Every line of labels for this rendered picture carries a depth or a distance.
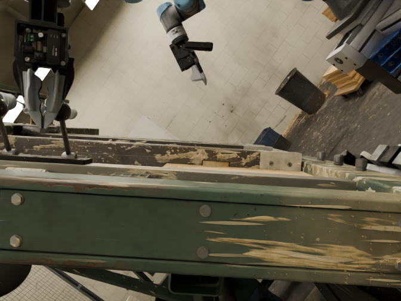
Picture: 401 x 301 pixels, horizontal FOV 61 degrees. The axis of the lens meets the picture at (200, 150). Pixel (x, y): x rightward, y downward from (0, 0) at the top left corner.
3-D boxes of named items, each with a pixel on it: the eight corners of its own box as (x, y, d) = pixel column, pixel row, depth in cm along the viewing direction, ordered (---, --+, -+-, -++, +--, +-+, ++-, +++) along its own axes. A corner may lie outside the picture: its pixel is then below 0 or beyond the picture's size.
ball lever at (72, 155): (76, 168, 68) (64, 107, 61) (57, 166, 68) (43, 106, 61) (82, 157, 71) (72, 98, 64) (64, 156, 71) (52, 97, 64)
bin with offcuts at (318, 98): (334, 89, 511) (299, 63, 509) (313, 117, 512) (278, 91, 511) (321, 94, 562) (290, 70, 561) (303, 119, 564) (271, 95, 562)
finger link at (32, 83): (17, 127, 50) (18, 64, 50) (22, 127, 56) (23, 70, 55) (40, 128, 51) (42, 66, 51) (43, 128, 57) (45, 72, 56)
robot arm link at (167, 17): (170, -3, 136) (151, 8, 137) (182, 22, 136) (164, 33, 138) (175, 3, 143) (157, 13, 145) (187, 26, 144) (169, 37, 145)
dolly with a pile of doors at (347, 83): (392, 57, 376) (363, 36, 375) (363, 97, 378) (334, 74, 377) (365, 68, 437) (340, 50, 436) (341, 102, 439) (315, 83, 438)
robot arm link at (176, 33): (184, 29, 145) (182, 22, 136) (188, 39, 145) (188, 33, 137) (167, 37, 145) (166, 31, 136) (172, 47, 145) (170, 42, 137)
